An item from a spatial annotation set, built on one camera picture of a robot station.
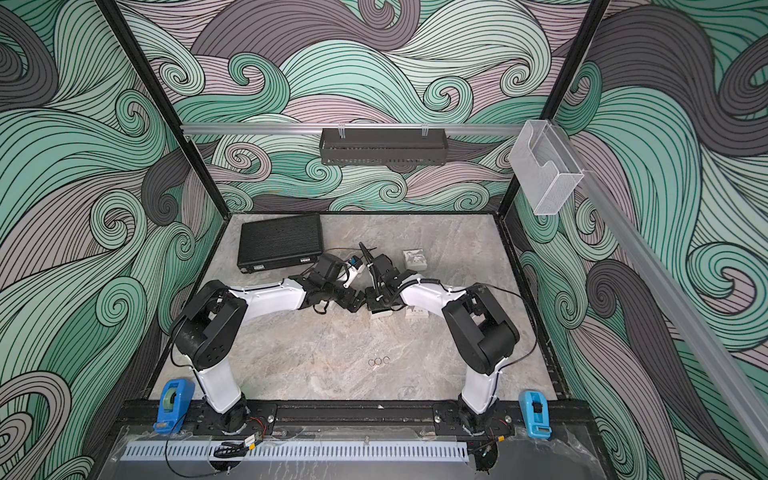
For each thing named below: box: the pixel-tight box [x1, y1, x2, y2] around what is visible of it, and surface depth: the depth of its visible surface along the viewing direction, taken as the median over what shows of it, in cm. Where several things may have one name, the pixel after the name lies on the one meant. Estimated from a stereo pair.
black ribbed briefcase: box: [237, 214, 323, 274], surface depth 106 cm
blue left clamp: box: [153, 378, 195, 434], surface depth 74 cm
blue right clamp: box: [519, 389, 553, 440], surface depth 73 cm
